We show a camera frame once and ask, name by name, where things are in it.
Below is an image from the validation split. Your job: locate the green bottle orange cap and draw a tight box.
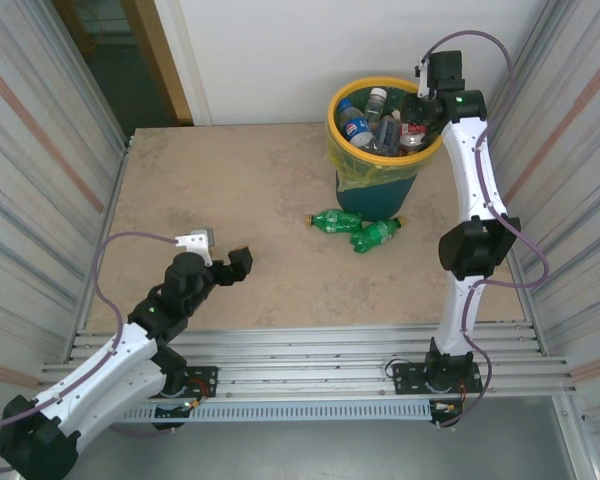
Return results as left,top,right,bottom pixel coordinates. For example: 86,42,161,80
349,217,406,256

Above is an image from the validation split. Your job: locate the yellow plastic bin liner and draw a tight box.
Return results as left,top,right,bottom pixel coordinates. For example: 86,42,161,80
327,82,442,191

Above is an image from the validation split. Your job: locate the teal bin with yellow rim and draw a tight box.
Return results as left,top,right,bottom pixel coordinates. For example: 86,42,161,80
327,74,449,222

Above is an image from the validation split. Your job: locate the green bottle yellow cap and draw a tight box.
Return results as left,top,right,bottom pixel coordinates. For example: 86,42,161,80
304,209,365,235

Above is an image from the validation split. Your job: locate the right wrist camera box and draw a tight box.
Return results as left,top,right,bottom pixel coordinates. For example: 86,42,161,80
413,53,434,100

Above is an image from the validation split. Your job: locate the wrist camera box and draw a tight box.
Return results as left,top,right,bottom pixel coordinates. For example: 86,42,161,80
413,53,434,100
173,227,216,267

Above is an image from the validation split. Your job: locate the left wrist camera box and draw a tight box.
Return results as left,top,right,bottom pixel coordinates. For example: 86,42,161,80
173,227,216,267

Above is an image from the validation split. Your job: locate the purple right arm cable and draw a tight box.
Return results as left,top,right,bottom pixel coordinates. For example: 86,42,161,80
419,30,551,429

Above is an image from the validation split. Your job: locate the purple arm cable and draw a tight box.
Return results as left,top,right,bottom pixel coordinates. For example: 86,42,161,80
419,30,551,429
0,232,181,474

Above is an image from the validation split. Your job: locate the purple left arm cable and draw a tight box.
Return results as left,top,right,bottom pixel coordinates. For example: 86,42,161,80
0,232,181,474

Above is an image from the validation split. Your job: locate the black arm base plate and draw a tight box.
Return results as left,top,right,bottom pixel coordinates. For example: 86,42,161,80
392,360,484,396
149,365,219,400

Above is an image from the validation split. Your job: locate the aluminium rail frame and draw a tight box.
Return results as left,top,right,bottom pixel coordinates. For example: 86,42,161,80
33,322,580,407

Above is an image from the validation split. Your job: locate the slotted light blue cable duct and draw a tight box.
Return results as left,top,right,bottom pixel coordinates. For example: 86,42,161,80
112,402,434,424

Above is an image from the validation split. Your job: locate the wooden door frame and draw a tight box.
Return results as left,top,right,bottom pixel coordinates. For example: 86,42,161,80
117,0,195,127

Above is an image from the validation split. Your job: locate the orange cable loop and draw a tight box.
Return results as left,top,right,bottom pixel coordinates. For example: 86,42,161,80
82,27,114,56

